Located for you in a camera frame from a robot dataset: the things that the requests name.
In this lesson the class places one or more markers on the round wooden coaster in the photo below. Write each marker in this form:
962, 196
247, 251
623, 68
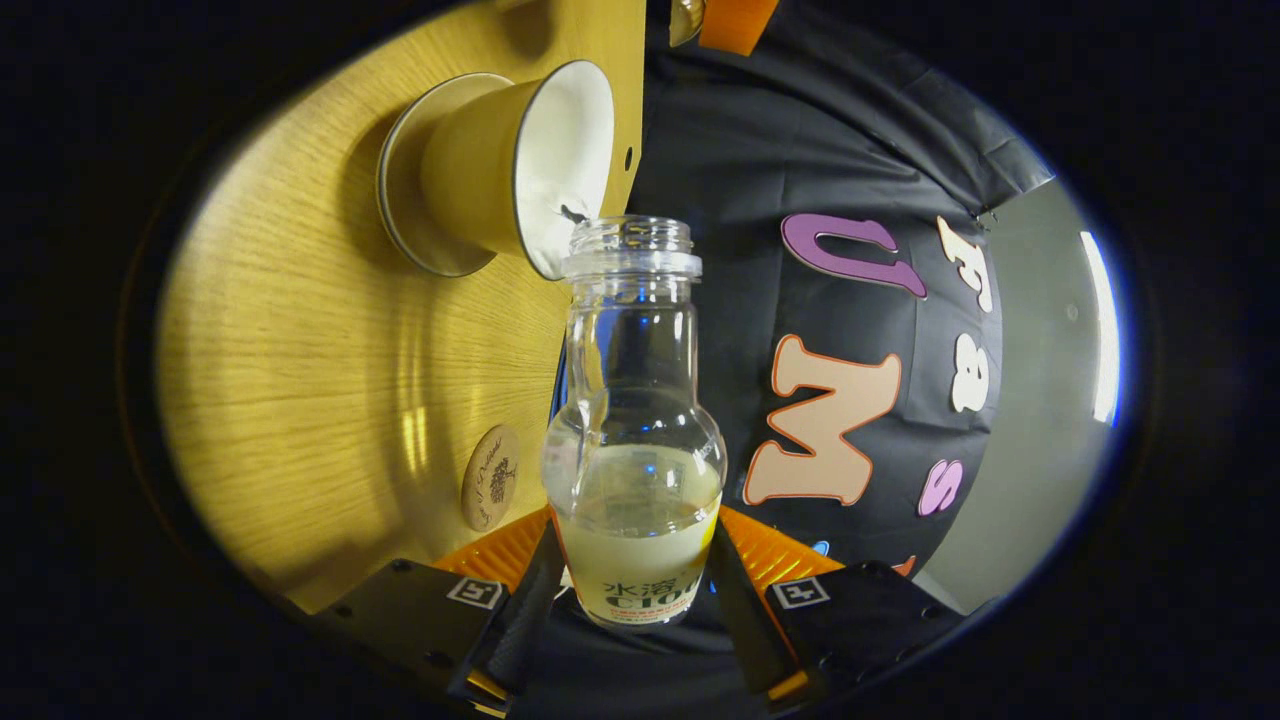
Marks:
490, 480

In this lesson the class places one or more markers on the ceiling light panel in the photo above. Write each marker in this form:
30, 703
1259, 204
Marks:
1103, 330

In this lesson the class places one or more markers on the beige teacup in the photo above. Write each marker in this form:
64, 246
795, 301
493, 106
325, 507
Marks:
470, 170

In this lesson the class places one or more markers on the black backdrop cloth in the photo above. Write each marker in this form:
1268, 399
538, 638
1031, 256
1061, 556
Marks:
800, 120

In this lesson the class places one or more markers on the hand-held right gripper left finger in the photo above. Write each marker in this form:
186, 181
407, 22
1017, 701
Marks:
525, 620

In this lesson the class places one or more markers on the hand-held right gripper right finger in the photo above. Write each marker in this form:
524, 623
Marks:
745, 620

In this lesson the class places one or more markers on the clear water bottle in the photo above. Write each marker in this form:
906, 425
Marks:
630, 400

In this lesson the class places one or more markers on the beige teacup saucer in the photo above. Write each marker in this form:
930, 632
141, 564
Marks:
398, 180

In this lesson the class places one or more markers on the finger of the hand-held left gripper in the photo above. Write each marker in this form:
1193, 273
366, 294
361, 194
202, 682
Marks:
740, 25

